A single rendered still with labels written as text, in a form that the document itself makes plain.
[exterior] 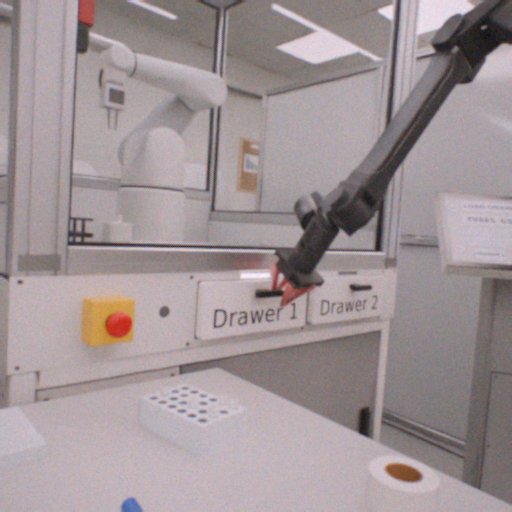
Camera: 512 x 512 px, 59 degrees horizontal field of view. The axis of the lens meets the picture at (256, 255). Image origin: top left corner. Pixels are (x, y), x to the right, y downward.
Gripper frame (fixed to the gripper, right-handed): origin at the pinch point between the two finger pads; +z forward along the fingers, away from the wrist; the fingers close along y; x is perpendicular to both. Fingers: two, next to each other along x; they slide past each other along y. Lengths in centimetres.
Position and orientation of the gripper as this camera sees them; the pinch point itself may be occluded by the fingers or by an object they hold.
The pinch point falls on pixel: (279, 297)
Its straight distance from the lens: 95.8
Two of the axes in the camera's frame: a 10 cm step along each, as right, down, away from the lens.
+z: -4.3, 7.6, 4.9
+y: -5.0, -6.5, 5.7
